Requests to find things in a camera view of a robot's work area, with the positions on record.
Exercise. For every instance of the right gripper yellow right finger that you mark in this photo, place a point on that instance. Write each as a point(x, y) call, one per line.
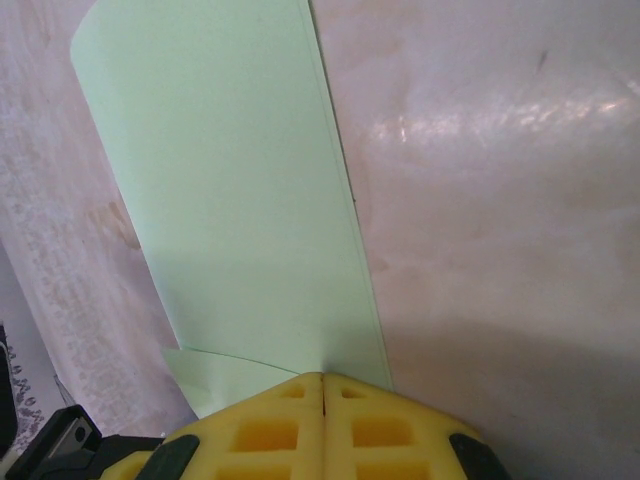
point(390, 440)

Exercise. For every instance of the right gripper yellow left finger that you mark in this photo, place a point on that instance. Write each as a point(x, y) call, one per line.
point(270, 440)

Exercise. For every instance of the light green paper sheet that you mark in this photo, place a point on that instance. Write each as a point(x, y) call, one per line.
point(225, 200)

